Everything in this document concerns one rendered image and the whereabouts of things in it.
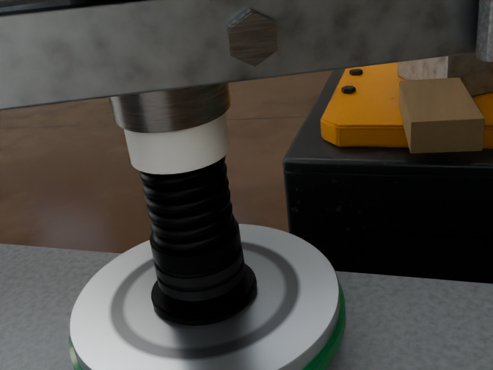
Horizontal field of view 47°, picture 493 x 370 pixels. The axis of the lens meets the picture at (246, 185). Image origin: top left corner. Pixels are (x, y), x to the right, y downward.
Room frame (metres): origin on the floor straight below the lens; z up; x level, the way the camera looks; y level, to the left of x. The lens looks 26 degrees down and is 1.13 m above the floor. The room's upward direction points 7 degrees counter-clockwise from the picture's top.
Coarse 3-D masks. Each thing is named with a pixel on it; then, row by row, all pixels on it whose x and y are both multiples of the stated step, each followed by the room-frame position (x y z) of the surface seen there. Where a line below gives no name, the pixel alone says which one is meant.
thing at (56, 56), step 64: (64, 0) 0.42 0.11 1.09; (128, 0) 0.31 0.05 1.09; (192, 0) 0.31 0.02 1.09; (256, 0) 0.32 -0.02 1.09; (320, 0) 0.32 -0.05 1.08; (384, 0) 0.32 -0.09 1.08; (448, 0) 0.33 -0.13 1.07; (0, 64) 0.30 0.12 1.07; (64, 64) 0.31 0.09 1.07; (128, 64) 0.31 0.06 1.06; (192, 64) 0.31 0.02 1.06; (256, 64) 0.31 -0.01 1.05; (320, 64) 0.32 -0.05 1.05
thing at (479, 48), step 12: (480, 0) 0.32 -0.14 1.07; (492, 0) 0.31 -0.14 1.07; (480, 12) 0.31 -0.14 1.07; (492, 12) 0.31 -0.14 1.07; (480, 24) 0.31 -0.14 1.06; (492, 24) 0.31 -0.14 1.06; (480, 36) 0.31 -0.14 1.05; (492, 36) 0.31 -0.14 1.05; (480, 48) 0.31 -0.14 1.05; (492, 48) 0.31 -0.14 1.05; (492, 60) 0.31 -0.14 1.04
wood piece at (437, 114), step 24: (408, 96) 0.86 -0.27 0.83; (432, 96) 0.85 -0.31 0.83; (456, 96) 0.84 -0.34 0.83; (408, 120) 0.79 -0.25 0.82; (432, 120) 0.75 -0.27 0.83; (456, 120) 0.74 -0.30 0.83; (480, 120) 0.74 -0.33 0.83; (408, 144) 0.78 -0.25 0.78; (432, 144) 0.75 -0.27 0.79; (456, 144) 0.74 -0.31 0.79; (480, 144) 0.74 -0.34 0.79
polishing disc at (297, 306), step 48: (288, 240) 0.43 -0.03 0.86; (96, 288) 0.40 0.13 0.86; (144, 288) 0.39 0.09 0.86; (288, 288) 0.36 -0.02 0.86; (336, 288) 0.36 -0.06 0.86; (96, 336) 0.33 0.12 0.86; (144, 336) 0.33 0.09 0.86; (192, 336) 0.32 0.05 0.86; (240, 336) 0.32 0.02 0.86; (288, 336) 0.31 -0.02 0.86
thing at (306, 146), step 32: (320, 96) 1.19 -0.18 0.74; (320, 128) 1.00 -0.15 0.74; (288, 160) 0.88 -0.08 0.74; (320, 160) 0.86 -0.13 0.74; (352, 160) 0.85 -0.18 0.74; (384, 160) 0.83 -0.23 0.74; (416, 160) 0.82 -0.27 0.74; (448, 160) 0.80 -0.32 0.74; (480, 160) 0.79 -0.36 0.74; (288, 192) 0.88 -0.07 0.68; (320, 192) 0.86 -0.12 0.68; (352, 192) 0.84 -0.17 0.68; (384, 192) 0.82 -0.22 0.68; (416, 192) 0.81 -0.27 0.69; (448, 192) 0.79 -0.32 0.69; (480, 192) 0.78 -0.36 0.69; (288, 224) 0.89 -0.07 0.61; (320, 224) 0.86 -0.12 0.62; (352, 224) 0.84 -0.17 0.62; (384, 224) 0.82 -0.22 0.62; (416, 224) 0.81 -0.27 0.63; (448, 224) 0.79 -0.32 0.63; (480, 224) 0.77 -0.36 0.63; (352, 256) 0.84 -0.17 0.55; (384, 256) 0.83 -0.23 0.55; (416, 256) 0.81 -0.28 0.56; (448, 256) 0.80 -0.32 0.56; (480, 256) 0.78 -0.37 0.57
